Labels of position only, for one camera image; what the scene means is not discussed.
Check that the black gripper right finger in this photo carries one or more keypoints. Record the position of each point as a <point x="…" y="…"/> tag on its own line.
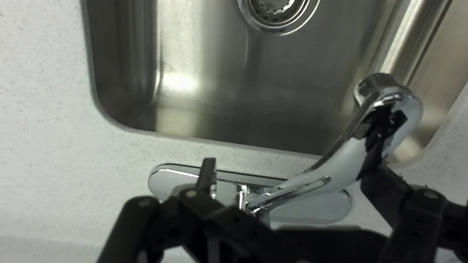
<point x="421" y="218"/>

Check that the chrome faucet base plate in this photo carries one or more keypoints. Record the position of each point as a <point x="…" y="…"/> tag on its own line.
<point x="231" y="187"/>

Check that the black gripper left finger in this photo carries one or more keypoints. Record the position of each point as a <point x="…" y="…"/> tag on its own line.
<point x="190" y="218"/>

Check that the stainless steel sink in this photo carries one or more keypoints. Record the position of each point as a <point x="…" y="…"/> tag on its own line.
<point x="275" y="75"/>

